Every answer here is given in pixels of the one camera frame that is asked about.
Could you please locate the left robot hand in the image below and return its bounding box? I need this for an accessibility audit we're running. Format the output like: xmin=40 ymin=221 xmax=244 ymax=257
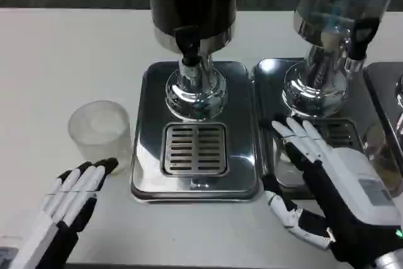
xmin=0 ymin=157 xmax=120 ymax=269

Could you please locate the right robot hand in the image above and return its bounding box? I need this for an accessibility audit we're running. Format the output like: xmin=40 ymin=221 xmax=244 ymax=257
xmin=262 ymin=117 xmax=403 ymax=269

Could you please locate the clear ribbed glass cup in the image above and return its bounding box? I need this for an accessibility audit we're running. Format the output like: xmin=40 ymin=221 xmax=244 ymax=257
xmin=67 ymin=100 xmax=133 ymax=176

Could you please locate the black dispenser tap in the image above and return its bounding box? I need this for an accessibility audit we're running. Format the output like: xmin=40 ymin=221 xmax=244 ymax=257
xmin=173 ymin=26 xmax=203 ymax=78
xmin=344 ymin=16 xmax=381 ymax=73

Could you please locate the steel drip grid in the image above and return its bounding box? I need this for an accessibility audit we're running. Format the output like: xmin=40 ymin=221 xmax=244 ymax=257
xmin=160 ymin=121 xmax=229 ymax=178
xmin=313 ymin=117 xmax=366 ymax=152

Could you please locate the steel drip tray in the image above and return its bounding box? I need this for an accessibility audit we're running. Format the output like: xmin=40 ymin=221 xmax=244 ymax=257
xmin=130 ymin=59 xmax=263 ymax=204
xmin=253 ymin=57 xmax=394 ymax=195
xmin=362 ymin=62 xmax=403 ymax=169

